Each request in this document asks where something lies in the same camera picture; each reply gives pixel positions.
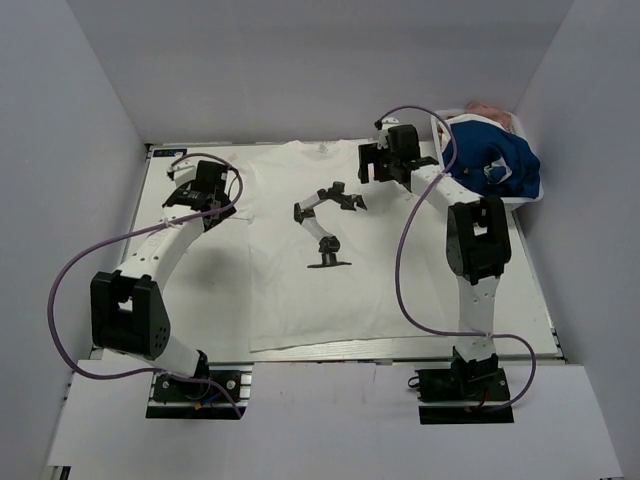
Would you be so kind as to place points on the pink crumpled cloth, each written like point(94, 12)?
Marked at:
point(502, 117)

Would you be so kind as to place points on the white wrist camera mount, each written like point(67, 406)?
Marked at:
point(182, 172)
point(382, 126)

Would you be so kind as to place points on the white t shirt robot print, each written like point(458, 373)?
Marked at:
point(322, 251)

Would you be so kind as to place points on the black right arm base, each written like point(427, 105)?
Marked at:
point(465, 393)

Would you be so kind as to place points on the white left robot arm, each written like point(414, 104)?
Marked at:
point(128, 313)

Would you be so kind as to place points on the blue t shirt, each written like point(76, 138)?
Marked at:
point(495, 160)

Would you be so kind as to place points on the blue table label sticker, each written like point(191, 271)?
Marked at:
point(171, 152)

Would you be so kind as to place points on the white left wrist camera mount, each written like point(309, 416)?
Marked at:
point(182, 172)

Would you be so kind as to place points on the white plastic basket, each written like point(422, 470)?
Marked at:
point(500, 197)

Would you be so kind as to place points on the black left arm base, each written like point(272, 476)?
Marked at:
point(170, 399)

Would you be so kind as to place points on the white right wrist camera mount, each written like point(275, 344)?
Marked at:
point(382, 126)

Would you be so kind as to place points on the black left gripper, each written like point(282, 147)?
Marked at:
point(228, 213)

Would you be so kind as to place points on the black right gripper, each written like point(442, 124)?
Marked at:
point(370, 154)

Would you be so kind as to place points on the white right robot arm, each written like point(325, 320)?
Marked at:
point(477, 243)

